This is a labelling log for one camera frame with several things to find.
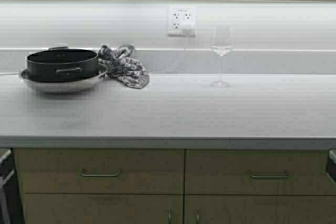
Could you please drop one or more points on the white charger plug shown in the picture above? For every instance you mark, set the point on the white charger plug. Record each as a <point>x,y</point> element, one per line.
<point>188,29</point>

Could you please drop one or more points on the clear wine glass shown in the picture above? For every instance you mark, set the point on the clear wine glass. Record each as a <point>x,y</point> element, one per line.
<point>221,46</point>

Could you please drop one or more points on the black cooking pot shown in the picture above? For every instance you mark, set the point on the black cooking pot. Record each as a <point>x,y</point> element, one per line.
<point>62,64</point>

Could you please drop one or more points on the right metal base mount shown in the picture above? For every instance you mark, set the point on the right metal base mount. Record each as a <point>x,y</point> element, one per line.
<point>331,165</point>

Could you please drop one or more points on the right drawer metal handle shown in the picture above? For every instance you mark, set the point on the right drawer metal handle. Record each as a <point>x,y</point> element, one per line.
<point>283,175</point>

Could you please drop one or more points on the drawer metal handle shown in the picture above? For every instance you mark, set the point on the drawer metal handle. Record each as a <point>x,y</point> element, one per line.
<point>283,175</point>
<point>85,173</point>

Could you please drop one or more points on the white wall outlet plate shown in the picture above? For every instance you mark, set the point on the white wall outlet plate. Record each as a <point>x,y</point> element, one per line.
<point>179,15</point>

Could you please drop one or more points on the left drawer metal handle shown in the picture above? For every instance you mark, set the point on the left drawer metal handle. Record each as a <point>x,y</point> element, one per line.
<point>85,173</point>

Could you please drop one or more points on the lower right cabinet door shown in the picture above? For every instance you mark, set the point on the lower right cabinet door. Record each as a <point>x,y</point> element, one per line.
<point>259,209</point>

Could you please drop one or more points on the cabinet door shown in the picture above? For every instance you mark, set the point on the cabinet door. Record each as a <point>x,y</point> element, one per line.
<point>259,209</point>
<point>90,208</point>

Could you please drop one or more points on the left metal base mount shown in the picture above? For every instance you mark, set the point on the left metal base mount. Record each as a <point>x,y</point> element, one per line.
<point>7,172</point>

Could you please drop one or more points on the metal base mount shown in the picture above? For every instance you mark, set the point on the metal base mount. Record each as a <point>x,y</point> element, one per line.
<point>7,172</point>
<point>331,165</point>

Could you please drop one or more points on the lower right drawer front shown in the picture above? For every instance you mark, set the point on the lower right drawer front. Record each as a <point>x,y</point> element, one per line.
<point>225,172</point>

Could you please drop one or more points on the lower left cabinet door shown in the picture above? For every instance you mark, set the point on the lower left cabinet door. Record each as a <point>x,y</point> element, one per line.
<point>90,208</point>

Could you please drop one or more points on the lower left drawer front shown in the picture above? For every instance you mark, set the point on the lower left drawer front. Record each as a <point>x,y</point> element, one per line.
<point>57,170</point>

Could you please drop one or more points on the steel frying pan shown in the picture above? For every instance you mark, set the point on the steel frying pan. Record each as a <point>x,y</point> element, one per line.
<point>63,87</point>

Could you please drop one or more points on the grey patterned dish towel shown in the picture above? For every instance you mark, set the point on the grey patterned dish towel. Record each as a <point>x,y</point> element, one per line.
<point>120,65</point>

